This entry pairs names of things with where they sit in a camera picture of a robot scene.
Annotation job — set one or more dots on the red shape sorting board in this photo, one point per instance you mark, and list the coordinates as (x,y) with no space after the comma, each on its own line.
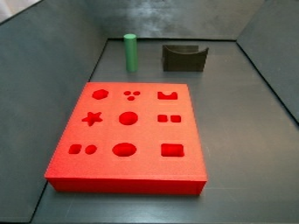
(130,142)

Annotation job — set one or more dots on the black curved holder stand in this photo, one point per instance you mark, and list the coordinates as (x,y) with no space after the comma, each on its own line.
(184,58)

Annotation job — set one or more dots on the green round cylinder peg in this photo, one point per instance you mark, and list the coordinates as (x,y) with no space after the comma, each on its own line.
(130,55)

